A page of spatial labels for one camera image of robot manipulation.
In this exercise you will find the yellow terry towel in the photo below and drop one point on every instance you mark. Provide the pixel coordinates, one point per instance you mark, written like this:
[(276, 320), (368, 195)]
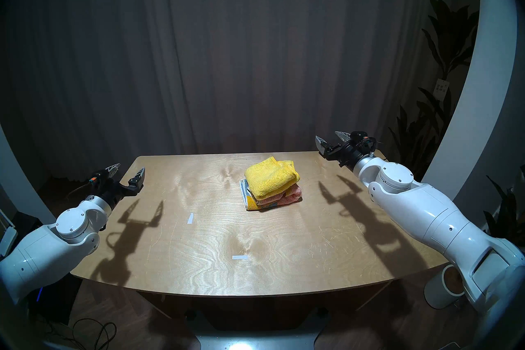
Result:
[(270, 179)]

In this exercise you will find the white round plant pot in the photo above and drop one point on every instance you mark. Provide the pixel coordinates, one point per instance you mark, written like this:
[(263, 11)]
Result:
[(441, 289)]

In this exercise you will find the white curved arch panel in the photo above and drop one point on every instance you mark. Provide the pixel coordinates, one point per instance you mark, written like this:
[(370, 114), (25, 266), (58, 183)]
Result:
[(22, 197), (471, 127)]

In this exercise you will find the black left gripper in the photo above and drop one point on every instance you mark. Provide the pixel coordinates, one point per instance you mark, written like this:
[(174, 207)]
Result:
[(108, 189)]

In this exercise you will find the tall dark leafy plant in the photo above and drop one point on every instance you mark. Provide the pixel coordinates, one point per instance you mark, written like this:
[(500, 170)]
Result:
[(445, 37)]

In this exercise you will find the white wall device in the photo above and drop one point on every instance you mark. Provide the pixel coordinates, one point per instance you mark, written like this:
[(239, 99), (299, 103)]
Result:
[(7, 241)]

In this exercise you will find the grey pleated curtain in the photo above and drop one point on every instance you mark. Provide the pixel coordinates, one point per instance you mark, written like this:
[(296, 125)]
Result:
[(246, 45)]

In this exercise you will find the small dark leafy plant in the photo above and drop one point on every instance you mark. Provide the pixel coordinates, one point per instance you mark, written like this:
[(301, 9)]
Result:
[(506, 209)]

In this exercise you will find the white plant tag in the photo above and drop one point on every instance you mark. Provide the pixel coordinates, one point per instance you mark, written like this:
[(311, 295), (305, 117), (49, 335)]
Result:
[(441, 89)]

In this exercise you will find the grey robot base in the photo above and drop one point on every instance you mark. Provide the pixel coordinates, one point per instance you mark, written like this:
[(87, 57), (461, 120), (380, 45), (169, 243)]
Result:
[(262, 342)]

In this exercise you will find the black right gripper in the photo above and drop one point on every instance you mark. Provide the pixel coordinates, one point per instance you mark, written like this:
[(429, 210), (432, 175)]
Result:
[(348, 152)]

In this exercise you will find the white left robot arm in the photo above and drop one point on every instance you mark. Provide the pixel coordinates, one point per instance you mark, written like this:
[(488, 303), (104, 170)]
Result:
[(49, 246)]

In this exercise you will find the pink blue sunflower towel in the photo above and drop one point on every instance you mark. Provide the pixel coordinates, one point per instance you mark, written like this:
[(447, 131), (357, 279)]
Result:
[(272, 199)]

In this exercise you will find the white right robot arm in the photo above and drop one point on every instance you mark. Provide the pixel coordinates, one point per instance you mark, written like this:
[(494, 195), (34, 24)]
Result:
[(430, 214)]

